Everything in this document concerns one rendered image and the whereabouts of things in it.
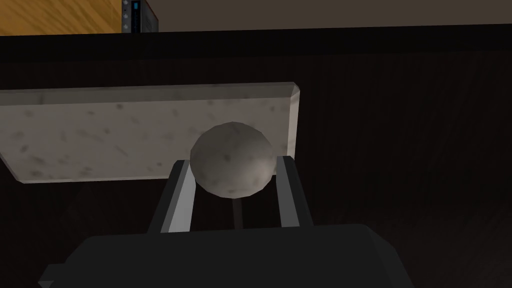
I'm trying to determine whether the grey marbled drawer front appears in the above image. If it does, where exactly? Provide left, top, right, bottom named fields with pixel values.
left=0, top=81, right=301, bottom=185

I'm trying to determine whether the grey box with blue light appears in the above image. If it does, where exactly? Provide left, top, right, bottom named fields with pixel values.
left=120, top=0, right=160, bottom=34

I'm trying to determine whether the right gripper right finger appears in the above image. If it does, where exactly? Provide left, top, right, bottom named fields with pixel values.
left=275, top=155, right=315, bottom=229

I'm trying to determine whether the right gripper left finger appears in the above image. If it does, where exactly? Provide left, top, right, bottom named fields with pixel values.
left=147, top=159, right=197, bottom=235

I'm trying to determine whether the grey marbled ball knob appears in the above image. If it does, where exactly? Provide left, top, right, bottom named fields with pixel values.
left=189, top=121, right=277, bottom=200

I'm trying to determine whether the wooden cupboard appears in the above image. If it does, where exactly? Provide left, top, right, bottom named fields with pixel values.
left=0, top=0, right=123, bottom=37

